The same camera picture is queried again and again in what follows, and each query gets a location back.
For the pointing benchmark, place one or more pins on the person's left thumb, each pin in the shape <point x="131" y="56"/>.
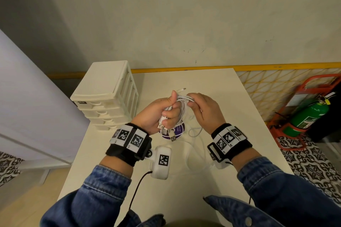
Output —
<point x="173" y="97"/>

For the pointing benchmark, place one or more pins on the red extinguisher stand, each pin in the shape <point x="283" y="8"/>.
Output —
<point x="282" y="131"/>

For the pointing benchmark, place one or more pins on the black right wristband with markers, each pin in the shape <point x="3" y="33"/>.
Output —
<point x="229" y="140"/>

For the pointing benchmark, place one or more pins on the white plastic drawer unit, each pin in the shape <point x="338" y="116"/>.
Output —
<point x="102" y="88"/>

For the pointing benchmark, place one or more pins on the white cabinet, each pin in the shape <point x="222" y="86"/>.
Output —
<point x="32" y="107"/>

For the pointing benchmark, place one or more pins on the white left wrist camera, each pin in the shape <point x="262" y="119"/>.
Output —
<point x="161" y="161"/>

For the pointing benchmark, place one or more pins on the person's right fingers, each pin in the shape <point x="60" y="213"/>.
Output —
<point x="193" y="101"/>

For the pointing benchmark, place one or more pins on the person's left forearm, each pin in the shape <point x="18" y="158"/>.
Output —
<point x="104" y="195"/>

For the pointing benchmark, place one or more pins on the green fire extinguisher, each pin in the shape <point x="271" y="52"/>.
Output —
<point x="306" y="117"/>

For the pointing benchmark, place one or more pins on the person's right hand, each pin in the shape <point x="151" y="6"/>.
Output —
<point x="209" y="113"/>

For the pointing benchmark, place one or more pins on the person's right forearm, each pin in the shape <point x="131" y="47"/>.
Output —
<point x="279" y="187"/>

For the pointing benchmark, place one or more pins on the purple round tape roll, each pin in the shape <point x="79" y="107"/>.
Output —
<point x="179" y="129"/>

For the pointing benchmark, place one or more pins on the person's left hand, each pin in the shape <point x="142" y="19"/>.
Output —
<point x="150" y="115"/>

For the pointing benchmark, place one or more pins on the black wristband with markers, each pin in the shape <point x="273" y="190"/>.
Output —
<point x="130" y="143"/>
<point x="229" y="140"/>

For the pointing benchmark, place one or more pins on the blue denim jacket front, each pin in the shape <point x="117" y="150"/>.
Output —
<point x="234" y="210"/>

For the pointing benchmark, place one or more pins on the black left wristband with markers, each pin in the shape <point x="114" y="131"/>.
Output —
<point x="130" y="143"/>

